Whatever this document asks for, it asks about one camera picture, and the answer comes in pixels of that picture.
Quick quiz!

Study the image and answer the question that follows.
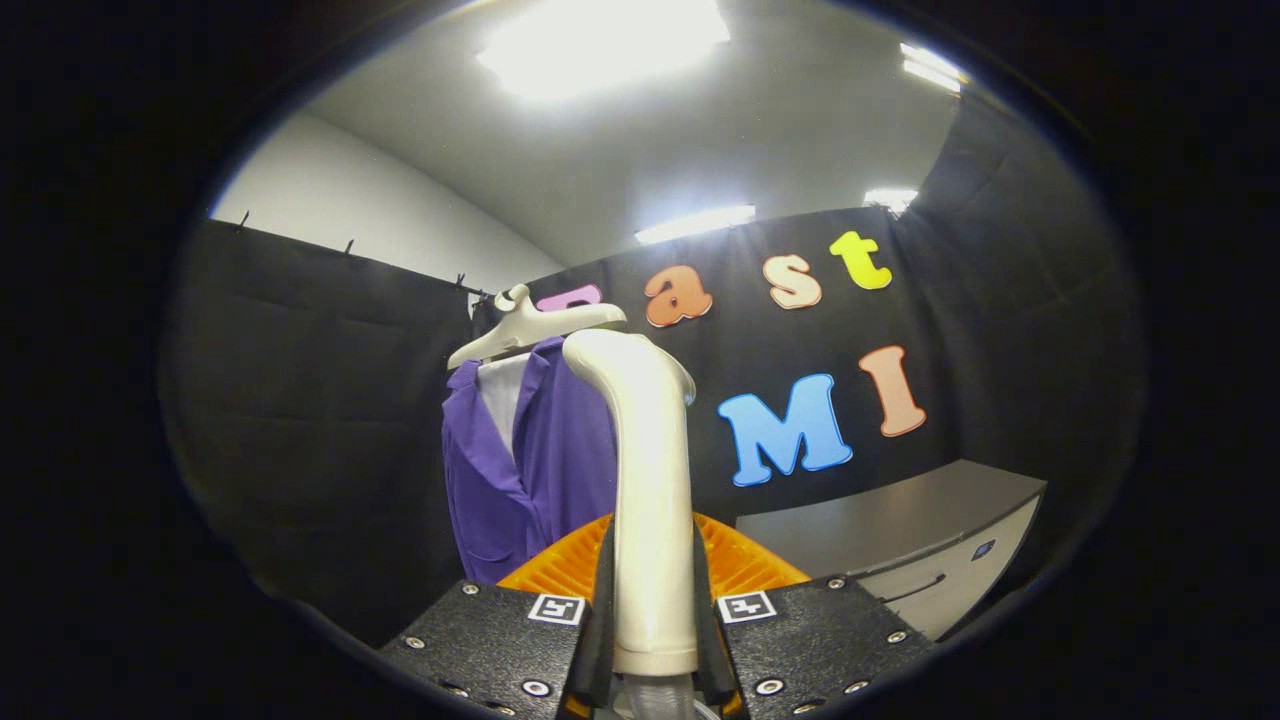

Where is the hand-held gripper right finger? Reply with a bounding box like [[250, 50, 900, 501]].
[[692, 512, 936, 720]]

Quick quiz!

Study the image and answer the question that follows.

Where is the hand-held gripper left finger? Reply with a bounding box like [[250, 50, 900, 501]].
[[378, 515, 616, 720]]

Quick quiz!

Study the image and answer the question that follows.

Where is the white garment steamer head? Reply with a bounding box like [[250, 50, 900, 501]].
[[562, 328, 701, 678]]

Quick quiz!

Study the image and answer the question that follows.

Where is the purple jacket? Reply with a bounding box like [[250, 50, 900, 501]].
[[441, 335, 621, 586]]

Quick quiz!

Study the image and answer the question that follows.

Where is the white padded garment form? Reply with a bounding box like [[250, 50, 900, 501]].
[[478, 352, 531, 461]]

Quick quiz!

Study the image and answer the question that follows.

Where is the white clothes hanger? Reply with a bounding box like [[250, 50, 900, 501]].
[[447, 284, 629, 371]]

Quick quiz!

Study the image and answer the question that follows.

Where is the grey cabinet with dark top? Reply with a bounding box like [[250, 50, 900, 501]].
[[735, 458, 1048, 641]]

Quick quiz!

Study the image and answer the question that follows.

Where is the long ceiling light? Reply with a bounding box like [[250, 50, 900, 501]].
[[635, 205, 758, 246]]

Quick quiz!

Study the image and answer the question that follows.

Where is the large ceiling light panel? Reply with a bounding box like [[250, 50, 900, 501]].
[[475, 0, 731, 101]]

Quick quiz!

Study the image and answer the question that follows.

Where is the twin-bar ceiling light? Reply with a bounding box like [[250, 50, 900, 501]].
[[898, 42, 969, 94]]

